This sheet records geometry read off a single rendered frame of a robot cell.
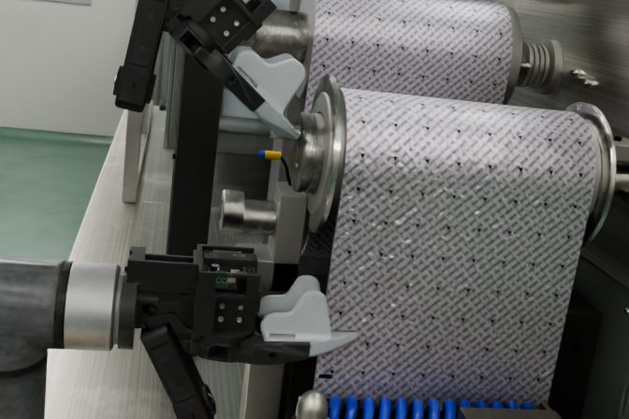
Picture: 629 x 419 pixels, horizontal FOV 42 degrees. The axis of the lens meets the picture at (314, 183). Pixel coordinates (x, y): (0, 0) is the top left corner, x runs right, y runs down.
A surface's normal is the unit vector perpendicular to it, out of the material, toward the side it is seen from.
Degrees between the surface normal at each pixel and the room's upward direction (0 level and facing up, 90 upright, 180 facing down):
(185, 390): 91
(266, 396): 90
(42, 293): 53
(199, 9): 90
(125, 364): 0
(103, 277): 26
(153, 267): 90
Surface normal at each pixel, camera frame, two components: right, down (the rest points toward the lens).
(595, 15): -0.98, -0.07
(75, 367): 0.12, -0.96
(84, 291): 0.20, -0.51
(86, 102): 0.16, 0.26
